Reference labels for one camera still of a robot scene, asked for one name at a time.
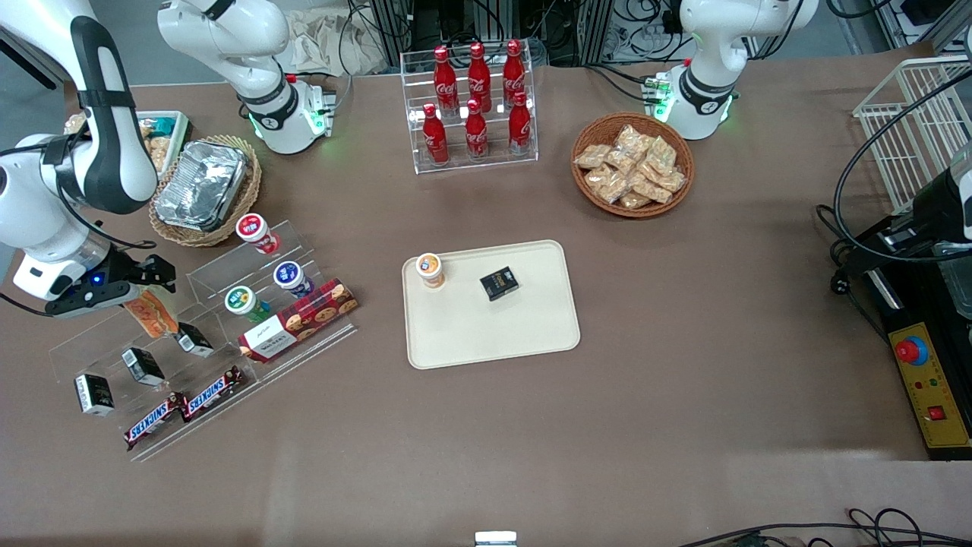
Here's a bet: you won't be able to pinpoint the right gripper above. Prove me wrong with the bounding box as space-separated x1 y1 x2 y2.
11 249 178 302

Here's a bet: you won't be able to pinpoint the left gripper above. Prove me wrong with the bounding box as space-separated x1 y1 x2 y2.
843 167 972 275

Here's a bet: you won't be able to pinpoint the triangle sandwich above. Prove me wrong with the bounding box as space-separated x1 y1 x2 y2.
125 287 181 340

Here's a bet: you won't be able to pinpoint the cream plastic tray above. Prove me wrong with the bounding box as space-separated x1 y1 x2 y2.
402 239 582 371

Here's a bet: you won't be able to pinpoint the clear acrylic stepped stand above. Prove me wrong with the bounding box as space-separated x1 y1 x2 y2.
49 220 359 463

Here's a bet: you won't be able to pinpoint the small black carton box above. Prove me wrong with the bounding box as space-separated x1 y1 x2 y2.
176 323 216 359
121 347 166 387
479 267 520 302
74 372 116 417

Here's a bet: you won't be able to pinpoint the clear plastic container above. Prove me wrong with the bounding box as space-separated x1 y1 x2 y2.
940 241 972 321

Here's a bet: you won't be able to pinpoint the green lid cup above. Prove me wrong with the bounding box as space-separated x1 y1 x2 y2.
224 286 271 324

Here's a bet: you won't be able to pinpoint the aluminium foil container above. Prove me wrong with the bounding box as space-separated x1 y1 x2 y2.
154 141 251 232

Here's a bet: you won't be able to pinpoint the red emergency stop button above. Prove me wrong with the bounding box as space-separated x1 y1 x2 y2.
895 334 930 366

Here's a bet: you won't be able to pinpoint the red lid cup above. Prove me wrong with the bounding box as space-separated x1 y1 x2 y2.
235 213 281 257

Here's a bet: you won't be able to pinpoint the light straw wicker basket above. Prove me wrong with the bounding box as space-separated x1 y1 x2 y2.
149 134 264 248

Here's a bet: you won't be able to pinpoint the snickers chocolate bar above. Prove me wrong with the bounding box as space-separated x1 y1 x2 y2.
180 365 246 424
124 392 188 451

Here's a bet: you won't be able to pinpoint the blue lid cup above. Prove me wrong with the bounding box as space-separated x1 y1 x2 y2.
273 261 314 299

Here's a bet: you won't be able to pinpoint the white rectangular bin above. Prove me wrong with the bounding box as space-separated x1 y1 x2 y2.
135 111 191 181

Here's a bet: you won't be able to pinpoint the black yellow control box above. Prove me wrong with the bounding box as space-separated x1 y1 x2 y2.
866 262 972 462

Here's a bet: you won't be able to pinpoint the red cookie box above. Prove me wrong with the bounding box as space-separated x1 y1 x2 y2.
238 278 360 364

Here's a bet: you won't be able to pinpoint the orange lid cup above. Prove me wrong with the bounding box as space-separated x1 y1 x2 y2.
415 252 447 290

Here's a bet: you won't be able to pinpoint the round brown wicker basket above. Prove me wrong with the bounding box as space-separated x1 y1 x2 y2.
571 112 696 220

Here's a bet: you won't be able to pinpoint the beige crumpled cloth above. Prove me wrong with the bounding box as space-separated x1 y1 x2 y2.
277 9 393 77

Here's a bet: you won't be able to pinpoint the red cola bottle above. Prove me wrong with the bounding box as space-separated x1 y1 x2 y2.
421 103 450 166
467 42 493 112
507 91 533 156
502 40 527 107
433 46 459 116
464 99 491 161

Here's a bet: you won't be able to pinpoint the clear acrylic bottle rack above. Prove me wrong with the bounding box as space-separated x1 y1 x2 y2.
400 47 539 175

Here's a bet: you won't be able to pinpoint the black cable with plug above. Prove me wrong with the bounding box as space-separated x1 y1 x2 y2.
816 203 882 299

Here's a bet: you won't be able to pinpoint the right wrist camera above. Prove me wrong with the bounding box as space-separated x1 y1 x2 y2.
45 282 132 319

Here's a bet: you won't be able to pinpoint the black looped cable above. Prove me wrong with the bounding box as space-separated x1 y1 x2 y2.
832 68 972 264

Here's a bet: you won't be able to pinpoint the white wire basket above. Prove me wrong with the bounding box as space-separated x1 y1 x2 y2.
852 55 972 216

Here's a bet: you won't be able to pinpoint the black table edge cables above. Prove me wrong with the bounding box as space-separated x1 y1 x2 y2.
676 507 972 547

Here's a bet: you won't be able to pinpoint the metal equipment frame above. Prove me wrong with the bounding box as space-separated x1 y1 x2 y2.
368 0 617 66

